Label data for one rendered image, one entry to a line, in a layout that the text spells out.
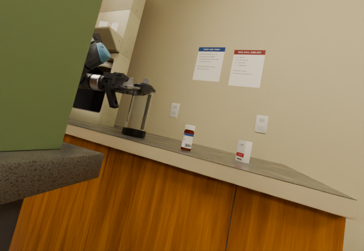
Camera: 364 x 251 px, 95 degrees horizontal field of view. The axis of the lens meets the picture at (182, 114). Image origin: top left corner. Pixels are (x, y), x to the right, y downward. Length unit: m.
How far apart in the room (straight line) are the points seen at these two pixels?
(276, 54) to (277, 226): 1.08
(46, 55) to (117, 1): 1.20
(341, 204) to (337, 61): 1.03
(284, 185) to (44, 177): 0.45
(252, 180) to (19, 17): 0.49
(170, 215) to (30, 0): 0.54
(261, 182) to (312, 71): 0.99
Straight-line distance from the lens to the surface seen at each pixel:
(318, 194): 0.50
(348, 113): 1.33
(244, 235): 0.54
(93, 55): 0.81
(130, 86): 0.77
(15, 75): 0.26
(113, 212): 0.69
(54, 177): 0.26
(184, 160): 0.49
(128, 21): 1.29
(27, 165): 0.24
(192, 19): 1.63
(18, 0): 0.27
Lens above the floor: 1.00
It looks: 6 degrees up
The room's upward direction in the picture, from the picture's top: 12 degrees clockwise
